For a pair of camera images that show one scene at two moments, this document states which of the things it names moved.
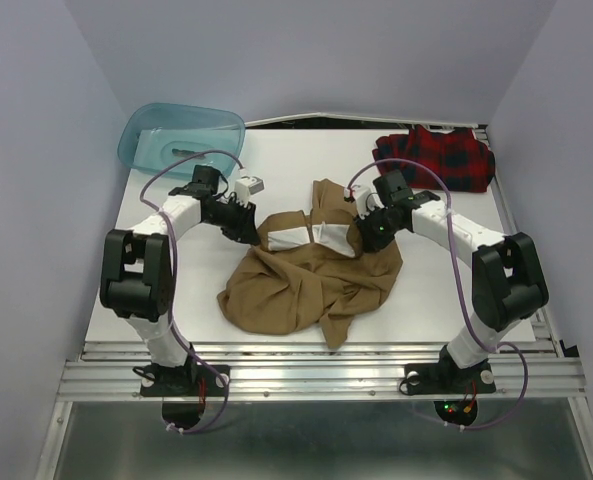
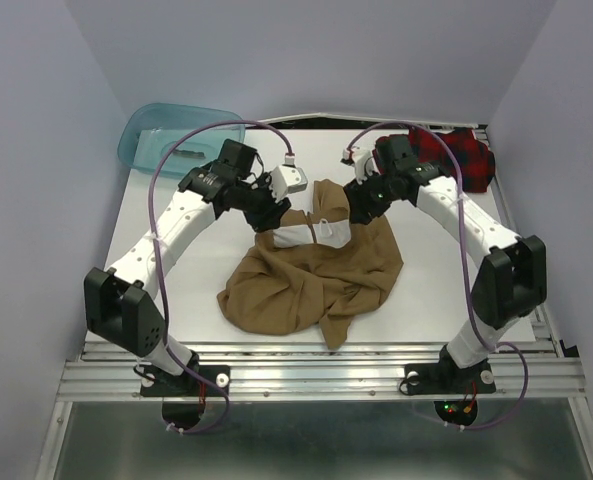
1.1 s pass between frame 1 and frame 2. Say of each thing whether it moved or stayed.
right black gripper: moved
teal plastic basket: stayed
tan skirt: stayed
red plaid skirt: stayed
